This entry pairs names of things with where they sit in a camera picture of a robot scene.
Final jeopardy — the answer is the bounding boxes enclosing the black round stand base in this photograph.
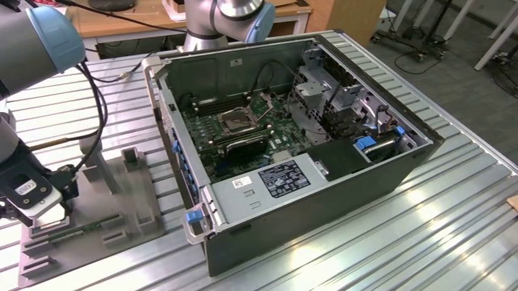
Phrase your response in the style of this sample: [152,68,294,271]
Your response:
[88,0,137,10]

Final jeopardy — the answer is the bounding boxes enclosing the blue disk carrier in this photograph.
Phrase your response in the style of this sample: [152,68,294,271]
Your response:
[352,136,380,152]

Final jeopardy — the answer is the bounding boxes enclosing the wooden cabinet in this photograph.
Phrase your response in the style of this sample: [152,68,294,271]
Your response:
[311,0,387,49]

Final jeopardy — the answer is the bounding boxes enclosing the green RAM stick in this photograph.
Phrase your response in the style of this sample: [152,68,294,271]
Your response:
[48,219,101,243]

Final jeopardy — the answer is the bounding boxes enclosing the green motherboard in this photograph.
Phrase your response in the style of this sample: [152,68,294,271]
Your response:
[180,93,308,182]

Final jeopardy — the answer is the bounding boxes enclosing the black RAM slot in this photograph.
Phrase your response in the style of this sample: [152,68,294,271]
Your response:
[194,101,248,113]
[192,93,250,105]
[194,97,250,109]
[195,106,230,117]

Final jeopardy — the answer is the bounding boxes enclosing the silver square CPU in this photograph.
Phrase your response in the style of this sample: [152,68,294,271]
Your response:
[31,218,71,233]

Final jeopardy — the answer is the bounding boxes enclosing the black looped cable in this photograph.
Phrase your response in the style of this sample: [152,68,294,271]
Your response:
[250,61,303,95]

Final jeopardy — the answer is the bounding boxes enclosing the CPU socket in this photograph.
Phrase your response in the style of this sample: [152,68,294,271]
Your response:
[216,109,260,137]

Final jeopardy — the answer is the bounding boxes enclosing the black open PC case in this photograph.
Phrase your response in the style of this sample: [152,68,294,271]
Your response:
[140,32,446,277]

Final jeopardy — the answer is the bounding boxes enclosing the grey power supply with label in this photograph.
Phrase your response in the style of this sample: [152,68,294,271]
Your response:
[208,153,330,226]

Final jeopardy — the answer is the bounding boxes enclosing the black wheeled stand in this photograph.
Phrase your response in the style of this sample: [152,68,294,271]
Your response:
[371,0,451,62]

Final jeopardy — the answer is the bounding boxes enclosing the metal socket cover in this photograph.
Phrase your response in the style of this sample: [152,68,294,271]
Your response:
[246,92,279,121]

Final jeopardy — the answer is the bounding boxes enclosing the grey plastic parts rack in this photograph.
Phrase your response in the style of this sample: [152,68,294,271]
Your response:
[17,133,167,287]

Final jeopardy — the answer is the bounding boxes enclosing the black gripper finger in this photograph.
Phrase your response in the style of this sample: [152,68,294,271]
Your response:
[59,181,81,224]
[0,196,33,229]

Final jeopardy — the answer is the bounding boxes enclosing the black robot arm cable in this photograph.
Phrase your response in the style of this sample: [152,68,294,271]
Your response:
[75,60,111,172]

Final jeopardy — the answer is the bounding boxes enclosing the white desk frame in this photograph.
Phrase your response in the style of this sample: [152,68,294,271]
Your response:
[392,0,474,41]
[473,0,518,72]

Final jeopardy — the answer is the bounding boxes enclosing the metal drive cage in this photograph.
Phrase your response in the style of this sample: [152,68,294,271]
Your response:
[290,45,406,141]

